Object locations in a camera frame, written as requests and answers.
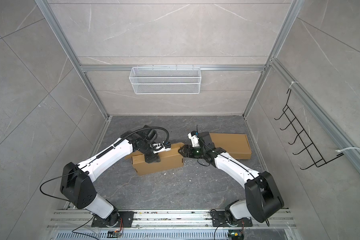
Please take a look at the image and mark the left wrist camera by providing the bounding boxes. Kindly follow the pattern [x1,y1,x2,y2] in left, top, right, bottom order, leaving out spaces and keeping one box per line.
[152,142,171,154]

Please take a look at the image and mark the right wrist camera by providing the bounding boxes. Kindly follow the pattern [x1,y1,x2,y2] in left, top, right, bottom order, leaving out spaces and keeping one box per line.
[188,131,200,148]

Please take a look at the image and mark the left small circuit board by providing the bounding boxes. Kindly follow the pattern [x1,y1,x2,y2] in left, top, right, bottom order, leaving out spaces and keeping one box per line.
[107,230,124,239]

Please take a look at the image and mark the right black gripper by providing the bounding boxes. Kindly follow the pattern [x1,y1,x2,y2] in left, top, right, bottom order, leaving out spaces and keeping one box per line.
[178,145,207,159]

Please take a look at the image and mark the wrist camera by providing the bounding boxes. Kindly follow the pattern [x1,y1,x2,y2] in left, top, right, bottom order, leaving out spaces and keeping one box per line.
[188,131,200,148]
[152,142,171,154]

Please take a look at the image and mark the small circuit board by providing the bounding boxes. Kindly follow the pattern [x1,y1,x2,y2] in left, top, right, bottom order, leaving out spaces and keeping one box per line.
[107,230,124,239]
[227,230,244,240]

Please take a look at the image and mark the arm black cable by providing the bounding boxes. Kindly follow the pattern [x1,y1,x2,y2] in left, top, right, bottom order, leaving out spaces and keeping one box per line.
[39,126,171,240]
[194,124,271,240]

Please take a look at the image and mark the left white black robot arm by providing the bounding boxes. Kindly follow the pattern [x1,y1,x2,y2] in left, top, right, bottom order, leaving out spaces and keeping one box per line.
[60,125,170,222]

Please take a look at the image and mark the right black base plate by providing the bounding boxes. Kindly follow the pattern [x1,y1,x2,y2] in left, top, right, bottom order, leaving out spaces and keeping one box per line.
[210,209,253,228]

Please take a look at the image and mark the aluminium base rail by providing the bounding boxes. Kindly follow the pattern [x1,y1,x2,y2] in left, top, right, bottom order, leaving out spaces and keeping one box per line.
[47,209,296,229]

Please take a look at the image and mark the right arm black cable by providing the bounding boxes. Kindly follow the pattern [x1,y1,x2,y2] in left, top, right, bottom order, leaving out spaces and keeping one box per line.
[194,124,271,240]

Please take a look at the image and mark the white wire mesh basket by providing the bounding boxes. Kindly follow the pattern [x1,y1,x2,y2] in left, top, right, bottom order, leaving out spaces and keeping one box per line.
[129,67,202,95]

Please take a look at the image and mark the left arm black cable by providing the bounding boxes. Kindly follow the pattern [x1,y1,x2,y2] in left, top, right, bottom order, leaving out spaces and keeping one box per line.
[39,126,171,240]

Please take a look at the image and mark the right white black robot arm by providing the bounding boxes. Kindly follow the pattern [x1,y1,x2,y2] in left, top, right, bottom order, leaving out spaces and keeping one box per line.
[178,131,285,225]

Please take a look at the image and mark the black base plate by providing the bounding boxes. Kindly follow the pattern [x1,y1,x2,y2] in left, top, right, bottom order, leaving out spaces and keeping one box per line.
[210,209,253,228]
[91,211,135,228]

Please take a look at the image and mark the right small circuit board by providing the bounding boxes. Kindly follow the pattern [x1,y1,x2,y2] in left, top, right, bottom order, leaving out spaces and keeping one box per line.
[227,230,244,240]

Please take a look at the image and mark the cardboard stack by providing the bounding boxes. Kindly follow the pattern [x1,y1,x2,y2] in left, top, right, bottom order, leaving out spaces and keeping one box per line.
[125,142,186,177]

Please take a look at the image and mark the black wire hook rack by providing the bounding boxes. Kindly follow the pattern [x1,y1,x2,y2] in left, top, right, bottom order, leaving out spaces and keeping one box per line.
[274,89,344,171]

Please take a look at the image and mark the brown cardboard box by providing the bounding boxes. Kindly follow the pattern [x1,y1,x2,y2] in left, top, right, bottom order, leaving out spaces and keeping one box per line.
[210,133,252,160]

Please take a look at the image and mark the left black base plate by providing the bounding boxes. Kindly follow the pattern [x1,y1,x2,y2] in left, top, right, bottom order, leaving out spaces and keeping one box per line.
[91,211,135,228]

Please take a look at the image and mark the slotted grey cable duct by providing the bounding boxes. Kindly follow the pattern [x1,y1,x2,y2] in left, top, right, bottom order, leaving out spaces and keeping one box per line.
[55,230,228,240]

